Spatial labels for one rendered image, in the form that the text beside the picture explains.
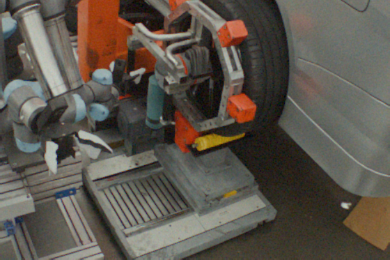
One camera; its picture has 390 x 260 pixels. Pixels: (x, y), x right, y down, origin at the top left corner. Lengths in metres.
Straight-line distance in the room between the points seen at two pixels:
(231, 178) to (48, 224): 0.96
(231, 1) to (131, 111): 0.88
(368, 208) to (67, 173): 1.82
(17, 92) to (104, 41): 1.20
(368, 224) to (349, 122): 1.23
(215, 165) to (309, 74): 0.91
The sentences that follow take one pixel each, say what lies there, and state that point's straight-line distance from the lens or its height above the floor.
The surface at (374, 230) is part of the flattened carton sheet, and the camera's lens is 2.80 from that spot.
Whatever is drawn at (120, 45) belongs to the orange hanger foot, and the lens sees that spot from 2.43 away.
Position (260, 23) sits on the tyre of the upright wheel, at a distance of 1.90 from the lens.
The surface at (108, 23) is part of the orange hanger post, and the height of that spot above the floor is 0.87.
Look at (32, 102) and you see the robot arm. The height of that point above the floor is 1.25.
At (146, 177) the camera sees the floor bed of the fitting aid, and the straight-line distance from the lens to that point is 2.63.
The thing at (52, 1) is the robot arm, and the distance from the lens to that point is 1.62.
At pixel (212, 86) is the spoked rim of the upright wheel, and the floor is 0.75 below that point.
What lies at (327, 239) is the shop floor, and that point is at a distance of 2.64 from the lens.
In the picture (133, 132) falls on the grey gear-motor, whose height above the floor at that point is 0.33.
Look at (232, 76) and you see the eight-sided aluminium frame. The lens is 1.81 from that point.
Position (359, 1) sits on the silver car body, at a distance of 1.55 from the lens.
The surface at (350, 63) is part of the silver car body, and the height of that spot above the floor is 1.21.
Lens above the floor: 1.94
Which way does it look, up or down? 38 degrees down
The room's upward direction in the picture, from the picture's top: 8 degrees clockwise
